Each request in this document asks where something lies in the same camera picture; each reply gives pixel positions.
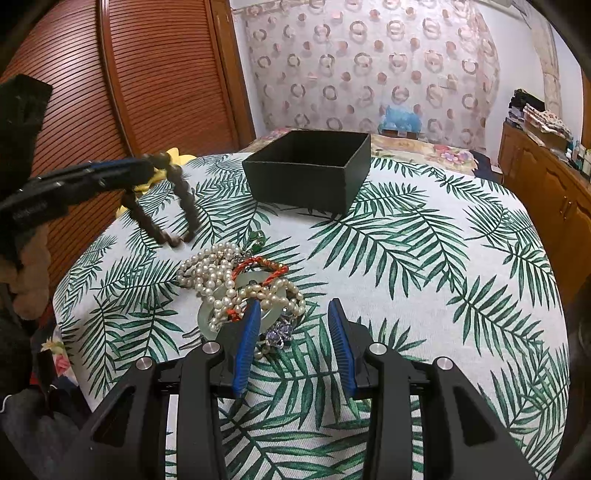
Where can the brown slatted wooden wardrobe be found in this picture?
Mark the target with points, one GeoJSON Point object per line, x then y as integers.
{"type": "Point", "coordinates": [161, 69]}

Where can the floral folded cloth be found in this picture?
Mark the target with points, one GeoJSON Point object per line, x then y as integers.
{"type": "Point", "coordinates": [549, 122]}

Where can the black cardboard box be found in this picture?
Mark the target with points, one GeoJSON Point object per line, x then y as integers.
{"type": "Point", "coordinates": [300, 189]}

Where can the dark folded clothes stack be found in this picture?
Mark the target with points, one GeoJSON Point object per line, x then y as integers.
{"type": "Point", "coordinates": [524, 104]}

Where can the pale jade bangle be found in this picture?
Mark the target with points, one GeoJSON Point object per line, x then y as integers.
{"type": "Point", "coordinates": [206, 318]}

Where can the row of bottles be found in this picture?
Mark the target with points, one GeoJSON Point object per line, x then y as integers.
{"type": "Point", "coordinates": [579, 157]}

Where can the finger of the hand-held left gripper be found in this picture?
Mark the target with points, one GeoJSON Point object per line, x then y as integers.
{"type": "Point", "coordinates": [115, 165]}
{"type": "Point", "coordinates": [115, 181]}

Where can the blue plastic bag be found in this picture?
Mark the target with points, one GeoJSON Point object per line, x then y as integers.
{"type": "Point", "coordinates": [400, 120]}

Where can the person's left hand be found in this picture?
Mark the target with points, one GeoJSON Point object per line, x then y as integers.
{"type": "Point", "coordinates": [32, 277]}

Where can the dark clothing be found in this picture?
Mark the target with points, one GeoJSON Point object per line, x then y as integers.
{"type": "Point", "coordinates": [27, 429]}

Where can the yellow plush toy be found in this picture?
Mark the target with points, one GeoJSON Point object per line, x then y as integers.
{"type": "Point", "coordinates": [178, 158]}

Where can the leaf print tablecloth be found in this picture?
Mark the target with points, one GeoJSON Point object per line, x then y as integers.
{"type": "Point", "coordinates": [415, 277]}

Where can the wooden sideboard cabinet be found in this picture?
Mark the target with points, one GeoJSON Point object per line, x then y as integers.
{"type": "Point", "coordinates": [540, 184]}

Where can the pale jade disc pendant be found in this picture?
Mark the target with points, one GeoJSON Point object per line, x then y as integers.
{"type": "Point", "coordinates": [251, 279]}

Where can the beige tied curtain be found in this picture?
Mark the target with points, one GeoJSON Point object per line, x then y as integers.
{"type": "Point", "coordinates": [550, 69]}

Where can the green bead ornament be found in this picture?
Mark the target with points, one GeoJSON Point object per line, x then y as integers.
{"type": "Point", "coordinates": [256, 240]}

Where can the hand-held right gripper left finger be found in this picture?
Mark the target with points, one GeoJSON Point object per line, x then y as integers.
{"type": "Point", "coordinates": [247, 341]}

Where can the circle pattern sheer curtain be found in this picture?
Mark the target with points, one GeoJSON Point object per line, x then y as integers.
{"type": "Point", "coordinates": [369, 69]}

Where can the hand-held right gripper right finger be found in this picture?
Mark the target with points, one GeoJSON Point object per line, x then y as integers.
{"type": "Point", "coordinates": [341, 341]}

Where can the dark blue bed sheet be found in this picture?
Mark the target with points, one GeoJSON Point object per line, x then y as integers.
{"type": "Point", "coordinates": [482, 166]}

